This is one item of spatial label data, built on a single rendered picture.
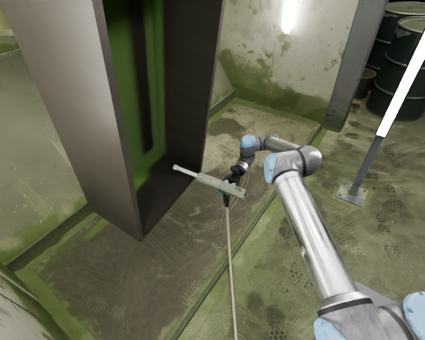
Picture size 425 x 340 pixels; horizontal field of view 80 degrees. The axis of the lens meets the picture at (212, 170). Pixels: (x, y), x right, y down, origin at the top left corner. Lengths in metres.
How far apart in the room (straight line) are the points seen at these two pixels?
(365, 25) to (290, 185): 1.86
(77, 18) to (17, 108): 1.53
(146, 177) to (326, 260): 1.16
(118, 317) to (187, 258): 0.51
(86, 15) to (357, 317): 0.94
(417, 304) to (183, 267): 1.27
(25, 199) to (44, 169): 0.23
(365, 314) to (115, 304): 1.36
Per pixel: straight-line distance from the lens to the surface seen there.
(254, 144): 1.58
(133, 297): 1.78
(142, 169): 1.70
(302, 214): 0.91
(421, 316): 0.88
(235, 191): 1.43
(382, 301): 1.17
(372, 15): 2.59
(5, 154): 2.12
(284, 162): 1.02
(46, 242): 2.17
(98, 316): 1.81
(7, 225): 2.11
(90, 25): 0.68
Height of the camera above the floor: 1.63
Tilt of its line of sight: 43 degrees down
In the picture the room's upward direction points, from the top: 4 degrees counter-clockwise
